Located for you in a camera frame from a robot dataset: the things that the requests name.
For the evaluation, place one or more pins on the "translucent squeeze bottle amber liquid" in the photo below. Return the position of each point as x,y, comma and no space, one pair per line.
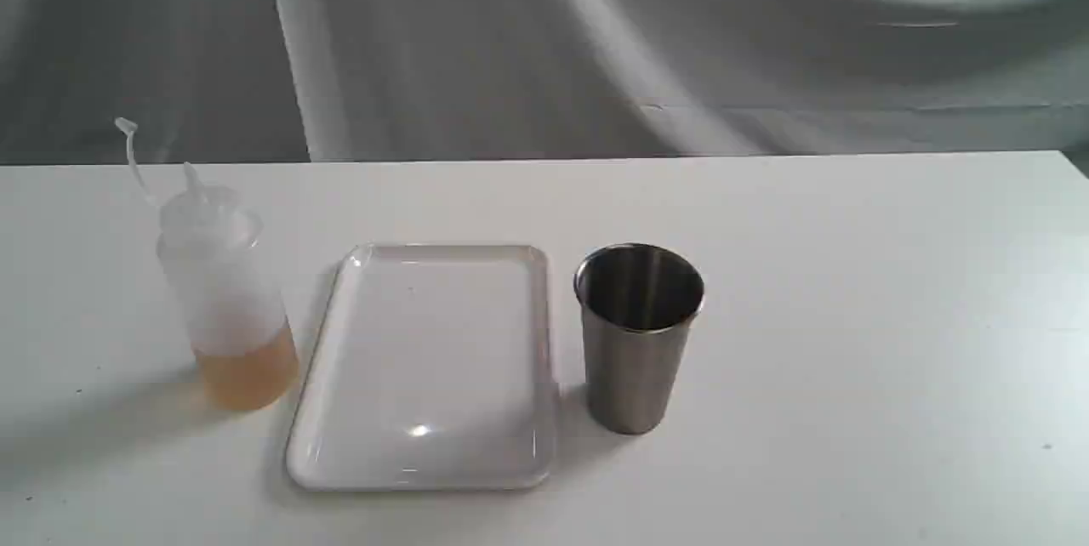
210,251

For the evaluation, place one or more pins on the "stainless steel cup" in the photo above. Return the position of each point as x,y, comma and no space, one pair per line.
637,302

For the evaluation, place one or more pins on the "white rectangular plastic tray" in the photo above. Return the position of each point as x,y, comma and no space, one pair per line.
432,371

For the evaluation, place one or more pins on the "grey fabric backdrop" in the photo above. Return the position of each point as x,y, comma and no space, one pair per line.
391,80

